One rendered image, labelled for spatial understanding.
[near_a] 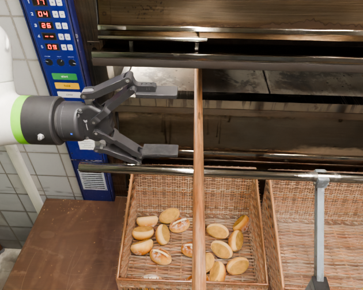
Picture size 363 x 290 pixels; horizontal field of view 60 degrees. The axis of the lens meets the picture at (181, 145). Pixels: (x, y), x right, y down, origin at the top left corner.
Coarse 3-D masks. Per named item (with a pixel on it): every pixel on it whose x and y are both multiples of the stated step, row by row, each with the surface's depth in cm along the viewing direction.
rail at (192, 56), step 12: (216, 60) 94; (228, 60) 93; (240, 60) 93; (252, 60) 93; (264, 60) 93; (276, 60) 92; (288, 60) 92; (300, 60) 92; (312, 60) 92; (324, 60) 92; (336, 60) 91; (348, 60) 91; (360, 60) 91
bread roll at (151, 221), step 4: (144, 216) 143; (148, 216) 143; (152, 216) 144; (156, 216) 145; (140, 220) 143; (144, 220) 142; (148, 220) 142; (152, 220) 143; (156, 220) 144; (140, 224) 143; (144, 224) 142; (148, 224) 142; (152, 224) 143
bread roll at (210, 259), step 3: (207, 255) 129; (210, 255) 130; (207, 258) 129; (210, 258) 129; (213, 258) 130; (207, 261) 128; (210, 261) 129; (213, 261) 129; (207, 264) 128; (210, 264) 128; (207, 267) 127; (210, 267) 128; (207, 270) 127
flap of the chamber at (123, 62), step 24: (120, 48) 104; (144, 48) 104; (168, 48) 104; (192, 48) 104; (216, 48) 104; (240, 48) 105; (264, 48) 105; (288, 48) 105; (312, 48) 105; (336, 48) 106; (360, 48) 106; (360, 72) 93
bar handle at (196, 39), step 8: (128, 40) 96; (136, 40) 96; (144, 40) 95; (152, 40) 95; (160, 40) 95; (168, 40) 95; (176, 40) 95; (184, 40) 94; (192, 40) 94; (200, 40) 94
